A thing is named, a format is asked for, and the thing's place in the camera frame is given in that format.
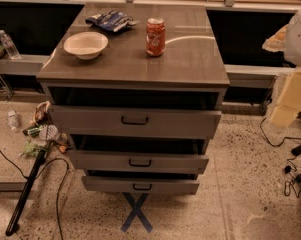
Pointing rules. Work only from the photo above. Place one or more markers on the white bowl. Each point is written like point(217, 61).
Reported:
point(86, 45)

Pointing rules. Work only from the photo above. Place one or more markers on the red coke can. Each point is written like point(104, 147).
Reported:
point(155, 36)

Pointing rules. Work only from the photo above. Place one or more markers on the bottom grey drawer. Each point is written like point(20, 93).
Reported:
point(150, 186)

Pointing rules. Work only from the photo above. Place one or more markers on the top grey drawer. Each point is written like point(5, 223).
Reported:
point(133, 122)

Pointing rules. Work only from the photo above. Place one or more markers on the black rod on floor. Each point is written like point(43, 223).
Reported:
point(13, 223)

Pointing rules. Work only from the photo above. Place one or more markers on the clear water bottle on ledge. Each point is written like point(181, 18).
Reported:
point(9, 45)

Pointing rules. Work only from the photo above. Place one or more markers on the black power adapter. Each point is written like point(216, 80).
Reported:
point(296, 151)

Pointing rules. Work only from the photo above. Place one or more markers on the grey drawer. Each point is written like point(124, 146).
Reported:
point(133, 122)
point(150, 186)
point(138, 162)

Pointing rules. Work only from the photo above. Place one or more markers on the middle grey drawer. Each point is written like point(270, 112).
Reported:
point(138, 162)

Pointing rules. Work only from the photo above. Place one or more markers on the blue chip bag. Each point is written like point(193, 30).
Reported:
point(111, 20)

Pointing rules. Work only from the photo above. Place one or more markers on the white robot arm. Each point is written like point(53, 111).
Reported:
point(287, 40)

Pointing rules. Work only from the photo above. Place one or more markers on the pile of trash items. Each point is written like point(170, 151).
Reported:
point(43, 133)

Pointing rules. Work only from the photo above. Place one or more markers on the blue tape cross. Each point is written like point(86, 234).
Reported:
point(136, 212)

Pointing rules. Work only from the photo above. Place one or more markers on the grey drawer cabinet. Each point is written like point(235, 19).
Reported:
point(189, 75)

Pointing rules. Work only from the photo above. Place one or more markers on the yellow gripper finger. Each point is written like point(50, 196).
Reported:
point(288, 105)

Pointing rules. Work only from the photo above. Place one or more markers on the small plastic bottle on floor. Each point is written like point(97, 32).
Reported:
point(13, 120)

